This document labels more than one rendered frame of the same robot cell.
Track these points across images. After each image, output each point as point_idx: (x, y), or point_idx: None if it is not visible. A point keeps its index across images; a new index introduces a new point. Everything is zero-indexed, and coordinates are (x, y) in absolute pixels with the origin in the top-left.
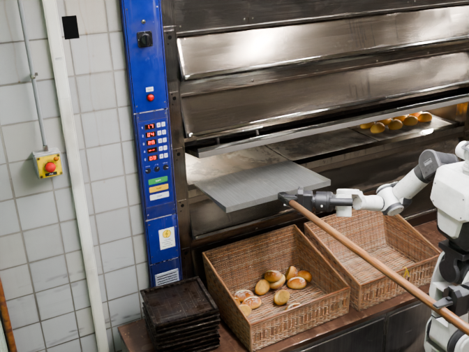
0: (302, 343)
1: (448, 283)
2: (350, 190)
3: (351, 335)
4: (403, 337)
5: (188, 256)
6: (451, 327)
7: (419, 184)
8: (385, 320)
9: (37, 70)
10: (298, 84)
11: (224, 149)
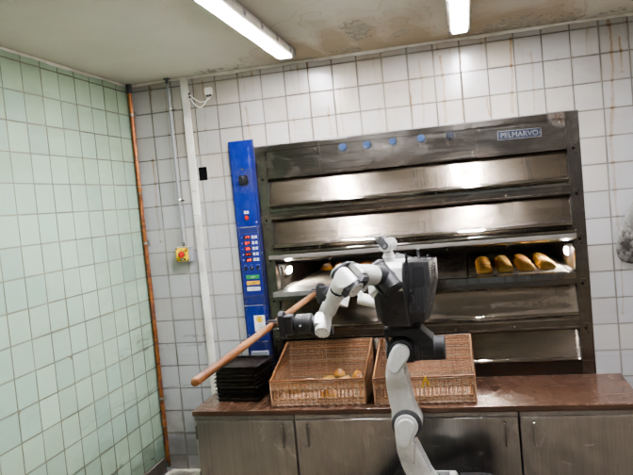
0: (310, 411)
1: (404, 369)
2: None
3: (363, 423)
4: (430, 450)
5: (280, 344)
6: (393, 405)
7: None
8: None
9: (184, 198)
10: (368, 217)
11: (287, 254)
